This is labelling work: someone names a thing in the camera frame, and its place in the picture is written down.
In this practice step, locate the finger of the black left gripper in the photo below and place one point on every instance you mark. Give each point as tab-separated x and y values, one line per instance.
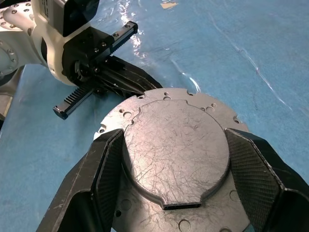
116	82
142	77

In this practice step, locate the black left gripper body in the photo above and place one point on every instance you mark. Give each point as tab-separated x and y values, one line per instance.
84	53

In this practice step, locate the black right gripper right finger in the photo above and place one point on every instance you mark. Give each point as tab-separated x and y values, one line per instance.
265	188

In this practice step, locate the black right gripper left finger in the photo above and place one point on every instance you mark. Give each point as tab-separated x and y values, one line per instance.
96	183

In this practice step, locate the round motor cover circuit board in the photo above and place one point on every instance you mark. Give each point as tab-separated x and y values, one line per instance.
173	149

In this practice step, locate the small tan tape scrap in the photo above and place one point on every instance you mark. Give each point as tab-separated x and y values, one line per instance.
169	5

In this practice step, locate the blue plastic table sheet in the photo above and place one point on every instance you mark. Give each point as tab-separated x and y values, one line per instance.
241	60

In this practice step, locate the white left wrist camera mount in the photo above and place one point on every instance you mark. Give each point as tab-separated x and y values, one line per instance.
50	36

